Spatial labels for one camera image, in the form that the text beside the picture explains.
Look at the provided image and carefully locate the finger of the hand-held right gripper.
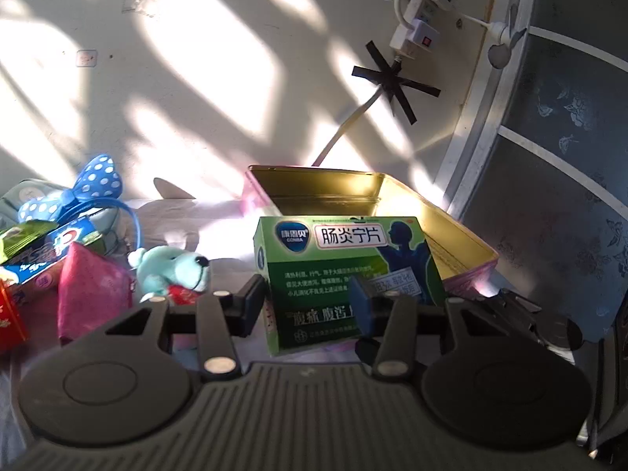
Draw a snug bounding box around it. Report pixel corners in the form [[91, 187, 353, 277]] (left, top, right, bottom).
[[491, 288, 545, 337]]

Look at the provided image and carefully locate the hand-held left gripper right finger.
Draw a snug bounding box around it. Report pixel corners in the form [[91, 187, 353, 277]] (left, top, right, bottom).
[[349, 276, 506, 381]]

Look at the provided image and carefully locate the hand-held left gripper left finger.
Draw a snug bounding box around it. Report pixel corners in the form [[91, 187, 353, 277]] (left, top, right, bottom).
[[105, 274, 268, 378]]

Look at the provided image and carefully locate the green medicine box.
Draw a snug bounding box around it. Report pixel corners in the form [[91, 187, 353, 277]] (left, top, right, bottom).
[[252, 216, 447, 356]]

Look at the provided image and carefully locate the teal plush dog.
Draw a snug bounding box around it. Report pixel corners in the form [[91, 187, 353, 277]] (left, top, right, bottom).
[[128, 245, 212, 305]]

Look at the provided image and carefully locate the pink biscuit tin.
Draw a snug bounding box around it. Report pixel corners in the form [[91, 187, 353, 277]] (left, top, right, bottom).
[[240, 165, 500, 300]]

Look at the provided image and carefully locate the pink textured wallet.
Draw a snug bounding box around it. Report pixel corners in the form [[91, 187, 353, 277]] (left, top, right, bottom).
[[57, 242, 137, 344]]

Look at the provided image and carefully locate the blue polka dot headband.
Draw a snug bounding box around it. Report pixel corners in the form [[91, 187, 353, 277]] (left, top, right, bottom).
[[18, 154, 144, 251]]

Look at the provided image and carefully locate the blue green toothpaste box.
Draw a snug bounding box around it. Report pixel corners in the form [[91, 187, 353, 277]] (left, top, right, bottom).
[[0, 216, 106, 300]]

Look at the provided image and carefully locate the green snack packet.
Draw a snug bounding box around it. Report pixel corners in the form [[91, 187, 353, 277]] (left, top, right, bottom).
[[0, 220, 60, 263]]

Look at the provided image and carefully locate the red box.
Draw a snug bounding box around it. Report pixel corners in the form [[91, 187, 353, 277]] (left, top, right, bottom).
[[0, 279, 29, 354]]

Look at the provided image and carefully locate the light blue zip pouch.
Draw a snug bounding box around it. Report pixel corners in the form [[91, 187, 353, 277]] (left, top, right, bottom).
[[0, 181, 128, 256]]

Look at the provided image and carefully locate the grey glass door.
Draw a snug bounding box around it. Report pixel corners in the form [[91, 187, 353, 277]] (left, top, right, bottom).
[[444, 0, 628, 344]]

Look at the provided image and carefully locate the black tape cross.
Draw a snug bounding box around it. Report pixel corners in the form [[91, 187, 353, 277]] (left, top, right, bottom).
[[351, 40, 441, 126]]

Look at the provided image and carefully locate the white round fixture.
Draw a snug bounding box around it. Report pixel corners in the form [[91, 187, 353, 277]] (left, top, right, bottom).
[[461, 12, 528, 69]]

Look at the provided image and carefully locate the white power strip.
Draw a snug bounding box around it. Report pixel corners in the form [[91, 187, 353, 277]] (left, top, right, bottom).
[[390, 0, 459, 55]]

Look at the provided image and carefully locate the white flat power cable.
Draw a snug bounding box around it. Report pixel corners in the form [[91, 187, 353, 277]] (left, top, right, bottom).
[[309, 83, 388, 168]]

